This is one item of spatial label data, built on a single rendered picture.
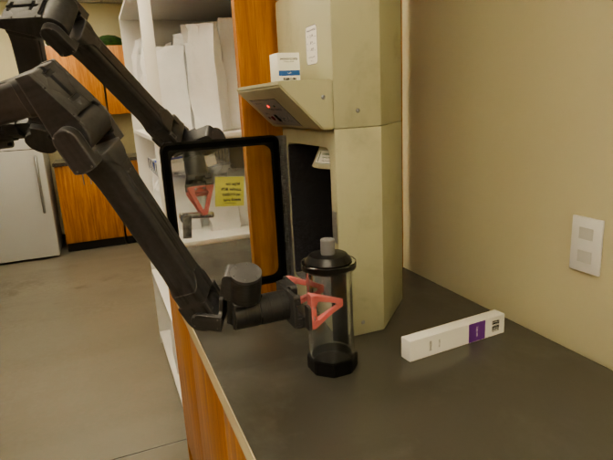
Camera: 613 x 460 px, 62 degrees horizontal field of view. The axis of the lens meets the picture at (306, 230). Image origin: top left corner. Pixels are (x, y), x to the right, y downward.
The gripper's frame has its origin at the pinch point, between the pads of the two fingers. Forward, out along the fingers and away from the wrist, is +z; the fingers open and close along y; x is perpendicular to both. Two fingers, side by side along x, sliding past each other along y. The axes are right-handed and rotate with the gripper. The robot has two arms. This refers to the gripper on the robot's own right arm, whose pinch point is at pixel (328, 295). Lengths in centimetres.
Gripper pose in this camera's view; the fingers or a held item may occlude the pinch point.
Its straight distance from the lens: 102.9
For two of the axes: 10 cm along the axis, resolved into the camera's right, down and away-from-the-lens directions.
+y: -3.7, -2.0, 9.1
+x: 0.6, 9.7, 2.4
